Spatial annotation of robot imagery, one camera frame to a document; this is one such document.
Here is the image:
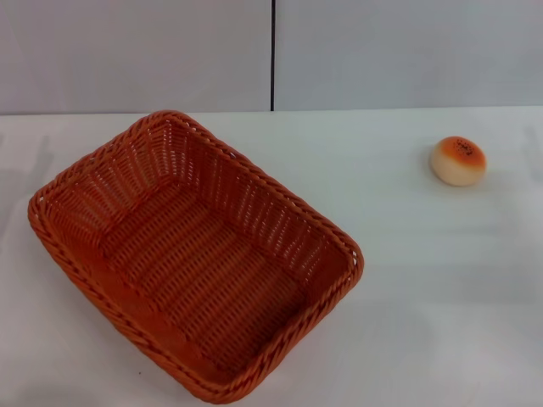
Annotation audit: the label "orange woven plastic basket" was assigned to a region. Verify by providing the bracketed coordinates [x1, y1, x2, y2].
[27, 109, 366, 403]

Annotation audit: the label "round bread bun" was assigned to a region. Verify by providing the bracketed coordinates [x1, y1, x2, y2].
[428, 136, 488, 187]

